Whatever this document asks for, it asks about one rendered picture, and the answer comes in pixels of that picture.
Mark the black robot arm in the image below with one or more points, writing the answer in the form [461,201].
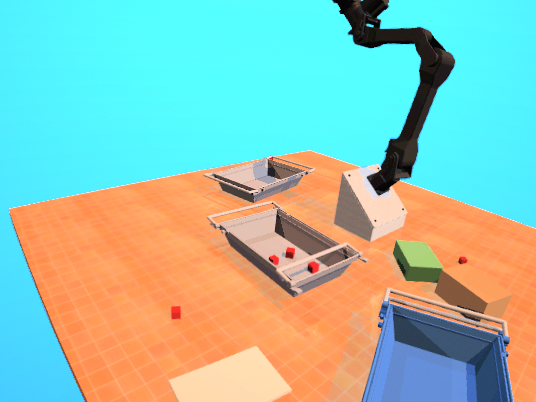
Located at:
[435,66]

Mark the green box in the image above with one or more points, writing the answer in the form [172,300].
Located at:
[417,262]

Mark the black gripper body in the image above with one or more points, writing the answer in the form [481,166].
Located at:
[345,5]

